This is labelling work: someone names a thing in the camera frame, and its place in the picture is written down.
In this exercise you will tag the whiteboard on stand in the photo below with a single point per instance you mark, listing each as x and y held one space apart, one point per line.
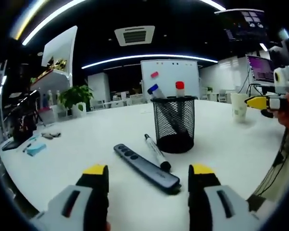
173 77

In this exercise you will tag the curved ceiling light strip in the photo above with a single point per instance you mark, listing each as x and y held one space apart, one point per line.
147 57

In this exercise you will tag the purple screen monitor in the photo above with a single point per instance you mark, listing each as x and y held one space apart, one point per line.
261 68

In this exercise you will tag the dark wall screen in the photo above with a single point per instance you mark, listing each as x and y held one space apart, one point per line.
245 24

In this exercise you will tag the long ceiling light strip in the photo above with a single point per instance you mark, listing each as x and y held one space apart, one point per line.
38 29

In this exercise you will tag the potted green plant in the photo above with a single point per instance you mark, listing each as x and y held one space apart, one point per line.
74 96

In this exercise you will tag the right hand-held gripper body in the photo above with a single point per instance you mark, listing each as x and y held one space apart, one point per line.
285 80

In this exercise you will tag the white cabinet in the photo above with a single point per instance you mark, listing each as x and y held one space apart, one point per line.
98 86

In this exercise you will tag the blue whiteboard marker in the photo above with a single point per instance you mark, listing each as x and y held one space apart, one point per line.
155 90

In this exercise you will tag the black pen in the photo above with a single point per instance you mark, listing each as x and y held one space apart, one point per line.
27 147

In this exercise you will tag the ceiling air conditioner vent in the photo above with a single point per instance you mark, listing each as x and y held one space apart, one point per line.
135 35

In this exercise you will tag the black mesh pen holder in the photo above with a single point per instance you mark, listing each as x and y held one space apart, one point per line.
174 127

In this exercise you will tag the black whiteboard marker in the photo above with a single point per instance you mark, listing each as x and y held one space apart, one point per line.
156 151

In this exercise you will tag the white display partition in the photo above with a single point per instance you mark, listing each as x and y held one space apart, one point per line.
57 53

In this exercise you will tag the blue sticky note pad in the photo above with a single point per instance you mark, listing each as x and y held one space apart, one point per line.
36 149

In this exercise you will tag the camera tripod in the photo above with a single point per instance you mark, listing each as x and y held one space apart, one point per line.
39 115

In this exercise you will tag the grey laser pointer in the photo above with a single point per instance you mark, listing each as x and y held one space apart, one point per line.
144 166

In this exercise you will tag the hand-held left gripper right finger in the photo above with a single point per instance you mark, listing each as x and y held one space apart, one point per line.
221 207

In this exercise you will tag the grey crumpled cloth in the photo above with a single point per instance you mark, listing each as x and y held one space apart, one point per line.
50 135

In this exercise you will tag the red whiteboard marker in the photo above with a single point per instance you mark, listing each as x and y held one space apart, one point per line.
180 87

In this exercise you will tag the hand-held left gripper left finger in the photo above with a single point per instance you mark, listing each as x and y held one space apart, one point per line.
62 207

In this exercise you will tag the pink whiteboard eraser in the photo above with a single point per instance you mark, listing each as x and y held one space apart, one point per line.
154 74

